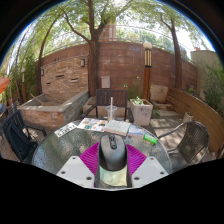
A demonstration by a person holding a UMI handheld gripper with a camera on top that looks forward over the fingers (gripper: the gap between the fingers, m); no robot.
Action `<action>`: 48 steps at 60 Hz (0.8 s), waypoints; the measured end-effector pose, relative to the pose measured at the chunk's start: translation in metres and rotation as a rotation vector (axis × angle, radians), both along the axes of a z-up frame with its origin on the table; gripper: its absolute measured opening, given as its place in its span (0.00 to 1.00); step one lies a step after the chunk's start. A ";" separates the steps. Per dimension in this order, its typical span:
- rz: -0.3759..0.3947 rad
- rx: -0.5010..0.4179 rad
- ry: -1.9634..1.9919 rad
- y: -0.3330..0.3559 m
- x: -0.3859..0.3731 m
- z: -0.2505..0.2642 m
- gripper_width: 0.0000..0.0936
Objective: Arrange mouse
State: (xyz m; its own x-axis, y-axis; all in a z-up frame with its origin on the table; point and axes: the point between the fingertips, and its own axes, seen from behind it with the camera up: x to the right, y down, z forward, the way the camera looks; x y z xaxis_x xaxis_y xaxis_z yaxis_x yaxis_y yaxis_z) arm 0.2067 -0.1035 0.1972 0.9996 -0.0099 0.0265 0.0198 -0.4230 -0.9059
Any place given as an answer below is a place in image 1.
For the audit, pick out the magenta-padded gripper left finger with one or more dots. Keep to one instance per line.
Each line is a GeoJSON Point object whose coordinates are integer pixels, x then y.
{"type": "Point", "coordinates": [75, 170]}

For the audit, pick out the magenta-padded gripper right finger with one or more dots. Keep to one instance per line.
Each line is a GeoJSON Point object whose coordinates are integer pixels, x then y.
{"type": "Point", "coordinates": [150, 170]}

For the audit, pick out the grey computer mouse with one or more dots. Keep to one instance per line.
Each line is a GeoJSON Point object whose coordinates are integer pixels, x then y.
{"type": "Point", "coordinates": [112, 153]}

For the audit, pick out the green mouse pad, wrist rest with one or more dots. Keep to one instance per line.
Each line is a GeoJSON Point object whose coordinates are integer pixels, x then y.
{"type": "Point", "coordinates": [113, 178]}

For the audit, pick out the black and white paper strip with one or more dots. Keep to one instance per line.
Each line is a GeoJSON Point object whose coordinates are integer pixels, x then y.
{"type": "Point", "coordinates": [66, 129]}

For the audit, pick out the pale blue booklet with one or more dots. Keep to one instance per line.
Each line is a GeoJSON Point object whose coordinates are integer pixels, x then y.
{"type": "Point", "coordinates": [136, 131]}

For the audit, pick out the colourful magazine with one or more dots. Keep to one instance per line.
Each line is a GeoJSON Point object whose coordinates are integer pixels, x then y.
{"type": "Point", "coordinates": [91, 124]}

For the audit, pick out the brown wicker chair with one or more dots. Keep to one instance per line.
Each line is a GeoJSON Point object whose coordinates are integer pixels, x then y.
{"type": "Point", "coordinates": [195, 140]}

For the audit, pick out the white square planter with plant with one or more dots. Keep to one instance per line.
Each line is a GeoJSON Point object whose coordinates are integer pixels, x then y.
{"type": "Point", "coordinates": [141, 113]}

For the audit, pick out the stone water basin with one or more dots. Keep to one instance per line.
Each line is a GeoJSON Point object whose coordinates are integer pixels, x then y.
{"type": "Point", "coordinates": [43, 115]}

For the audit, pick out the black slatted armchair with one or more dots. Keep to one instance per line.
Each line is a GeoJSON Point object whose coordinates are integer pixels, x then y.
{"type": "Point", "coordinates": [18, 136]}

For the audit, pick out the clear plastic cup with straw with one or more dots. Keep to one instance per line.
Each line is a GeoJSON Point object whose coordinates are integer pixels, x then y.
{"type": "Point", "coordinates": [111, 113]}

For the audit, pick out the curved wooden bench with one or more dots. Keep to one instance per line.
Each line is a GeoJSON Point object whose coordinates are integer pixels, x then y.
{"type": "Point", "coordinates": [196, 111]}

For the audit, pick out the dark wooden slatted chair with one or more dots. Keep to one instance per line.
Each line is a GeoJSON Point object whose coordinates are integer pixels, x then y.
{"type": "Point", "coordinates": [101, 98]}

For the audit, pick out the beige stone block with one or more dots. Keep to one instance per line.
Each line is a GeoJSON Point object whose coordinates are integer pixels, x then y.
{"type": "Point", "coordinates": [160, 94]}

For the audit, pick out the leaning tree trunk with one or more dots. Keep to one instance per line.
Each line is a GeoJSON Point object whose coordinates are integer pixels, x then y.
{"type": "Point", "coordinates": [40, 73]}

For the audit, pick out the forked tree trunk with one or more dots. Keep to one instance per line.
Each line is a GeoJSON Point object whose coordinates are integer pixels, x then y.
{"type": "Point", "coordinates": [92, 66]}

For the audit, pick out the slim tree trunk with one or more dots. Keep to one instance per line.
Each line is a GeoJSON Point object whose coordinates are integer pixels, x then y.
{"type": "Point", "coordinates": [177, 63]}

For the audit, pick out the orange parasol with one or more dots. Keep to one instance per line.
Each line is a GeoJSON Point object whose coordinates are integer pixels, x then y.
{"type": "Point", "coordinates": [3, 85]}

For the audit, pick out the grey wall utility box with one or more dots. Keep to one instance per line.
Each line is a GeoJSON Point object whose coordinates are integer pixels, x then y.
{"type": "Point", "coordinates": [105, 82]}

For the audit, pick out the wooden garden lamp post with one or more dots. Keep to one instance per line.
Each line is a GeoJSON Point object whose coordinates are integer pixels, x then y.
{"type": "Point", "coordinates": [146, 76]}

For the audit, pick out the black wall lamp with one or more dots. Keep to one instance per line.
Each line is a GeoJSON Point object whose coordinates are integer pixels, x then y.
{"type": "Point", "coordinates": [82, 62]}
{"type": "Point", "coordinates": [42, 72]}

